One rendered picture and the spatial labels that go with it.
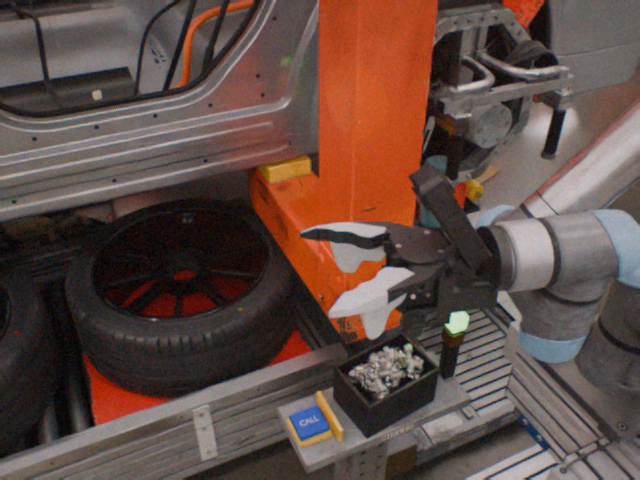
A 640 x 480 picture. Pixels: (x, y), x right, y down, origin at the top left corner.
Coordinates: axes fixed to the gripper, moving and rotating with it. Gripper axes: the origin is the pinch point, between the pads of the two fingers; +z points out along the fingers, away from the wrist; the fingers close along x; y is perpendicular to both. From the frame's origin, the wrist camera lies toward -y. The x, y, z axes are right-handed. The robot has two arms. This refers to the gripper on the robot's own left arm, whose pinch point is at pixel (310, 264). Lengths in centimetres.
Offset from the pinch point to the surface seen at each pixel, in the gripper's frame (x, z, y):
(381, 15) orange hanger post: 53, -22, -14
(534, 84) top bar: 95, -77, 13
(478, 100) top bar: 91, -59, 15
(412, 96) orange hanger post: 57, -30, 2
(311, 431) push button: 44, -6, 71
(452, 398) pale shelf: 49, -41, 73
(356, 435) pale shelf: 43, -16, 74
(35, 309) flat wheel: 93, 59, 61
